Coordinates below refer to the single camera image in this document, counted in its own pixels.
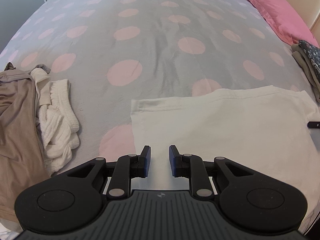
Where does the white t-shirt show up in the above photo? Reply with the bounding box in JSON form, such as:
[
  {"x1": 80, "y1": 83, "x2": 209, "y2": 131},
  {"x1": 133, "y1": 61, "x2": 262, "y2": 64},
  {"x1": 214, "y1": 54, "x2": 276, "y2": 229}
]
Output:
[{"x1": 131, "y1": 86, "x2": 319, "y2": 233}]

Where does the beige folded garment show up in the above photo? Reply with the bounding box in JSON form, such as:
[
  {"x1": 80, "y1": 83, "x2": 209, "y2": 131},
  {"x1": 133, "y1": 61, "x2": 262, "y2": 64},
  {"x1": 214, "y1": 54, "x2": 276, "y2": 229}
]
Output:
[{"x1": 291, "y1": 44, "x2": 319, "y2": 103}]

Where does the white ribbed knit garment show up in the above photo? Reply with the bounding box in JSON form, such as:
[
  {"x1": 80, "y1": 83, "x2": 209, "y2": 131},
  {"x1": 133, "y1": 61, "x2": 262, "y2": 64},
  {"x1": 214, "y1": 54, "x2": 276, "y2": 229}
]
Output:
[{"x1": 30, "y1": 64, "x2": 80, "y2": 175}]

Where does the pink pillow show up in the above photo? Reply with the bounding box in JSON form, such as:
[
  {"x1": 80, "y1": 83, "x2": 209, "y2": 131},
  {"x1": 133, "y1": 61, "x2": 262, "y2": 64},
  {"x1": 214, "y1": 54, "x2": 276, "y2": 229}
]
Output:
[{"x1": 248, "y1": 0, "x2": 318, "y2": 46}]

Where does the grey pink-dotted bed cover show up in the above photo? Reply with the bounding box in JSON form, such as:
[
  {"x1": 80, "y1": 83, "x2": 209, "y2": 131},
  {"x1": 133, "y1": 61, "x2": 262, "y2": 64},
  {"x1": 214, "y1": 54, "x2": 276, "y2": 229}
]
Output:
[{"x1": 1, "y1": 0, "x2": 312, "y2": 170}]

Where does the taupe garment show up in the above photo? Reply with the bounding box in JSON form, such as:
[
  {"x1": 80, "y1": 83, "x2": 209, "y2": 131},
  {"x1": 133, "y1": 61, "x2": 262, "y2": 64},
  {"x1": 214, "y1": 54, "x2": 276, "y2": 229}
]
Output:
[{"x1": 0, "y1": 63, "x2": 49, "y2": 222}]

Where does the dark floral folded garment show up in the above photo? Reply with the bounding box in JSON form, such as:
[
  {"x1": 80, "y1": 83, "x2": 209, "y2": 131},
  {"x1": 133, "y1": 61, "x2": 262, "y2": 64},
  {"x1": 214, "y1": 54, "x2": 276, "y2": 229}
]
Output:
[{"x1": 298, "y1": 40, "x2": 320, "y2": 78}]

